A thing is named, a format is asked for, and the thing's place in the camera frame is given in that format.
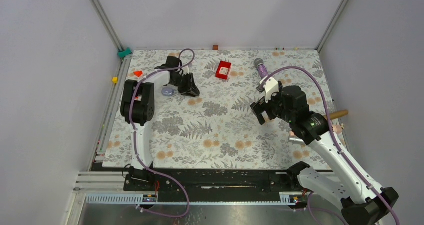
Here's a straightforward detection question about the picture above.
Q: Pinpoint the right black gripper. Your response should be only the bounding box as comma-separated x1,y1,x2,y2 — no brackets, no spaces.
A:
251,86,295,125

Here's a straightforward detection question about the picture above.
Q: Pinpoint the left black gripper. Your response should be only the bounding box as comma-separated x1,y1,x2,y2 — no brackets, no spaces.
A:
170,72,199,97

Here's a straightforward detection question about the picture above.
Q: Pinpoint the lavender earbud charging case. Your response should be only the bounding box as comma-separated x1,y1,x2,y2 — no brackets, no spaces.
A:
161,87,175,97

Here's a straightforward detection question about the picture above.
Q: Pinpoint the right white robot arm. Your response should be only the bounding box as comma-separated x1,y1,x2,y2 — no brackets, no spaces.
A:
250,86,399,225

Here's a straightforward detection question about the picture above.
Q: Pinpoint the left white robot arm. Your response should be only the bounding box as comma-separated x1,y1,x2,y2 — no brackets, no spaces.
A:
120,56,200,191

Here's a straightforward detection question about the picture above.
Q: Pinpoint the floral patterned mat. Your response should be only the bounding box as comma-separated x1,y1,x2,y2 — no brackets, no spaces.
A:
102,49,342,171

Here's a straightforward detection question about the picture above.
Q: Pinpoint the red open box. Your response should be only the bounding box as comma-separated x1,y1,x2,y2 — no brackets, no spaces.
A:
215,61,232,80

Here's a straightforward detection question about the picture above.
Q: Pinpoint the purple glitter microphone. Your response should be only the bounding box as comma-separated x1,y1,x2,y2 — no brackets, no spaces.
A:
254,58,269,79

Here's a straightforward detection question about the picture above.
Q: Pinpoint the silver metal cylinder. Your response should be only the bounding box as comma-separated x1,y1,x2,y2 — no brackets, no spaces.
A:
288,136,306,146

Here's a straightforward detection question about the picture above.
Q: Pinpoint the orange triangular block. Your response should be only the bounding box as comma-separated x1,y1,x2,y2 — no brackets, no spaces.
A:
133,70,144,78

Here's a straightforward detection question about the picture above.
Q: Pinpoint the teal block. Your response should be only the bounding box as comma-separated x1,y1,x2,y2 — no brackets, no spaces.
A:
117,47,133,59

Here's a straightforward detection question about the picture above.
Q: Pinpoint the pink cylinder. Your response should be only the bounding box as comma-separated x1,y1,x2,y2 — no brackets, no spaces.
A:
289,123,344,137

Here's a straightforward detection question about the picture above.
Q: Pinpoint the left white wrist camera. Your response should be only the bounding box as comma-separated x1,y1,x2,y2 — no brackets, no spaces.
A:
178,66,190,76

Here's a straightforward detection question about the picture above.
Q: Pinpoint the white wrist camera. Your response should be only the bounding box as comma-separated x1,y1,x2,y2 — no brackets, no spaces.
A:
256,77,279,103
178,66,190,76

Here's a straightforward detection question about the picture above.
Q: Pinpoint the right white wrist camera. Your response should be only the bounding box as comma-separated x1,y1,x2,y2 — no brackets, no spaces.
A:
256,77,279,103

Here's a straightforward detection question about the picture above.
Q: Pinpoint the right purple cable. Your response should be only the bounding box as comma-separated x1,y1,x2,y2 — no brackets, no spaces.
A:
257,66,402,225

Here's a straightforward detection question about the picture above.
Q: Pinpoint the purple cable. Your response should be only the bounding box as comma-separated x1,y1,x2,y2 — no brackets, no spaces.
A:
128,48,196,219
257,66,402,225

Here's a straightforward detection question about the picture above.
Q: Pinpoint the wooden handle stick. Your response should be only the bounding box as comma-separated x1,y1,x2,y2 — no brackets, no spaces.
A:
329,109,349,120

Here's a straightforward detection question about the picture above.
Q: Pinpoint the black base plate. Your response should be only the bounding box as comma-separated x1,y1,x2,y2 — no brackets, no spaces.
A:
123,167,304,203

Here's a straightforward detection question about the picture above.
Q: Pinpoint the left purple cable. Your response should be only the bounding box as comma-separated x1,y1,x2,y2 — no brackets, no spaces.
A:
128,48,196,219

